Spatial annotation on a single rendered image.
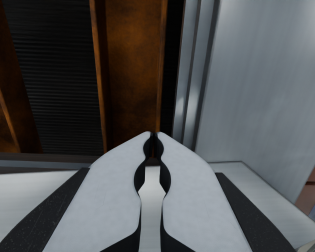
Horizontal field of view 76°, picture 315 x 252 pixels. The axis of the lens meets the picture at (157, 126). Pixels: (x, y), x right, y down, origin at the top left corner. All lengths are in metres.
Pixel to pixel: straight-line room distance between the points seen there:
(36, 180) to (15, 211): 0.05
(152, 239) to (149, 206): 0.05
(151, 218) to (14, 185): 0.11
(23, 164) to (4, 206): 0.04
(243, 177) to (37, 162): 0.17
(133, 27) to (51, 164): 0.19
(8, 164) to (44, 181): 0.05
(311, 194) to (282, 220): 0.05
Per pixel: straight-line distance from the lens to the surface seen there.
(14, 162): 0.22
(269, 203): 0.20
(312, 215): 0.57
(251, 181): 0.18
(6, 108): 0.33
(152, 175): 0.16
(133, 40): 0.29
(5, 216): 0.23
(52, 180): 0.18
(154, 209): 0.18
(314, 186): 0.25
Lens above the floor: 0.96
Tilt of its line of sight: 61 degrees down
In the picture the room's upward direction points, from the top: 180 degrees counter-clockwise
